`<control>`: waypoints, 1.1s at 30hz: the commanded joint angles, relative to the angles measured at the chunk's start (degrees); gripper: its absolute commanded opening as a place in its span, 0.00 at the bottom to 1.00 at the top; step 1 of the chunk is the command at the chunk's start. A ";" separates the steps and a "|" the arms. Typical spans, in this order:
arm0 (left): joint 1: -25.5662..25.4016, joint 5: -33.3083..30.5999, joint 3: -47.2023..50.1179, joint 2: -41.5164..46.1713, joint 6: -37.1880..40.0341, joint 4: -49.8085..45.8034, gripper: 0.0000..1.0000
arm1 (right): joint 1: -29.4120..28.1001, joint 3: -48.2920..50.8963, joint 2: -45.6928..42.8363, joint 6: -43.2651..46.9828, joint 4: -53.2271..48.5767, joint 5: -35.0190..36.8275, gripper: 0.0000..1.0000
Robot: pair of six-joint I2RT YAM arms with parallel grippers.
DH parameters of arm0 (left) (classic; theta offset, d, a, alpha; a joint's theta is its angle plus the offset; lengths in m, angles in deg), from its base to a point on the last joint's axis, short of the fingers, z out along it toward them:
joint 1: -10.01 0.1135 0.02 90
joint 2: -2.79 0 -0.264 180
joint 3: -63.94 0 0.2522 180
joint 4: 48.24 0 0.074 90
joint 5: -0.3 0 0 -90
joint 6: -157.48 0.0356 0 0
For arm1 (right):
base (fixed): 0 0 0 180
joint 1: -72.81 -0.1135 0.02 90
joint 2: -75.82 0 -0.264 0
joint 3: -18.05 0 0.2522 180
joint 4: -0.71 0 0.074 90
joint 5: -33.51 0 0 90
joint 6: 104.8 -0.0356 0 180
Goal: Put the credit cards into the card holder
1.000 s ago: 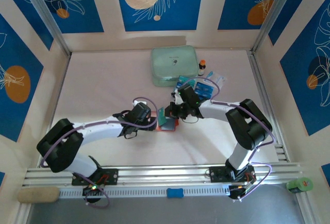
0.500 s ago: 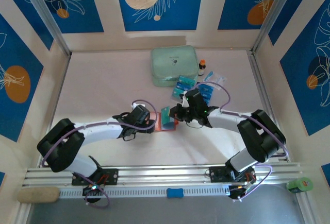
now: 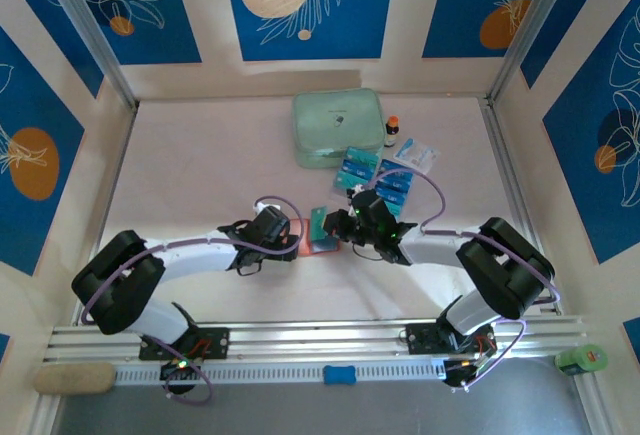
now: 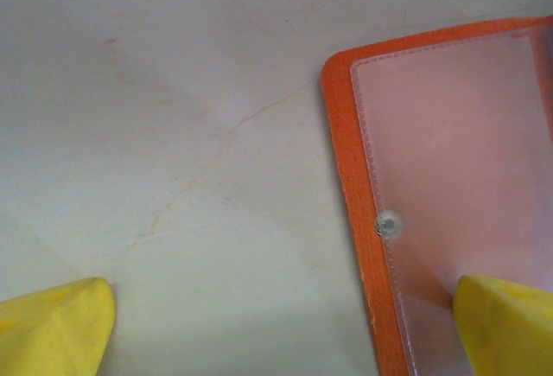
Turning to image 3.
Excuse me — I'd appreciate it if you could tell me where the orange card holder wallet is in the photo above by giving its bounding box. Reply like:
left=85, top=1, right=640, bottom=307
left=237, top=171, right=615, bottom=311
left=288, top=217, right=342, bottom=259

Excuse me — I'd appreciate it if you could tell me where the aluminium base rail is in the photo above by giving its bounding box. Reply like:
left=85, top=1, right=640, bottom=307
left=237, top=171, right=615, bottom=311
left=43, top=314, right=589, bottom=364

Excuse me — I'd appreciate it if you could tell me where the small brown bottle orange cap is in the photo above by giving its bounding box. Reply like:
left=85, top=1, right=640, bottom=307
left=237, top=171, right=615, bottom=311
left=384, top=114, right=401, bottom=149

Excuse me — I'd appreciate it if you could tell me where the aluminium side rail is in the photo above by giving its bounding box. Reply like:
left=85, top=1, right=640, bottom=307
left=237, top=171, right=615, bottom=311
left=480, top=98, right=565, bottom=317

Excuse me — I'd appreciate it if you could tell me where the group of blue wipe packets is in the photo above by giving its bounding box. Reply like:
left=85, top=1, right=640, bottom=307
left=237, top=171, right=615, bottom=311
left=331, top=146, right=417, bottom=220

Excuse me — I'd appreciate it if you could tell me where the slotted grey cable duct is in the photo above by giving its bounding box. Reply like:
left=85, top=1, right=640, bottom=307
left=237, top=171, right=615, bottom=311
left=114, top=358, right=451, bottom=386

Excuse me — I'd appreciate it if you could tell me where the green tape roll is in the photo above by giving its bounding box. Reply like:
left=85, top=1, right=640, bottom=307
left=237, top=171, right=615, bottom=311
left=554, top=343, right=609, bottom=375

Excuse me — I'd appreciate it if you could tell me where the aluminium frame post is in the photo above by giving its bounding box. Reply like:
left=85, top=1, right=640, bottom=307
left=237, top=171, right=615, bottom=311
left=35, top=0, right=140, bottom=112
left=485, top=0, right=585, bottom=106

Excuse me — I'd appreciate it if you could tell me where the mint green zip pouch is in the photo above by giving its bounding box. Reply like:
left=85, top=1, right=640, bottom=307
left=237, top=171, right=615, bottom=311
left=291, top=88, right=384, bottom=170

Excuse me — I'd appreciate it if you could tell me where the white blue sachet packet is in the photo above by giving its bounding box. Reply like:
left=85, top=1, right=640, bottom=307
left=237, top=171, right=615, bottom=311
left=392, top=135, right=442, bottom=174

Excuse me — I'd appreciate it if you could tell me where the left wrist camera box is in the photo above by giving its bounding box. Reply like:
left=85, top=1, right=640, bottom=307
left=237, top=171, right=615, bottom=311
left=248, top=198, right=292, bottom=245

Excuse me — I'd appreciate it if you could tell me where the black electronics box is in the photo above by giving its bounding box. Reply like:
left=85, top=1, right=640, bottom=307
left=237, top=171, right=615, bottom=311
left=159, top=358, right=204, bottom=387
left=443, top=358, right=489, bottom=390

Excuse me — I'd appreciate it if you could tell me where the beige oblong sponge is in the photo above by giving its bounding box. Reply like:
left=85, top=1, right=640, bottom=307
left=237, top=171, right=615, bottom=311
left=33, top=362, right=117, bottom=396

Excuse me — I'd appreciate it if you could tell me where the blue bone-shaped block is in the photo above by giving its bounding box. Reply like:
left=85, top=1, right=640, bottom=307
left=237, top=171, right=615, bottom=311
left=322, top=364, right=357, bottom=386

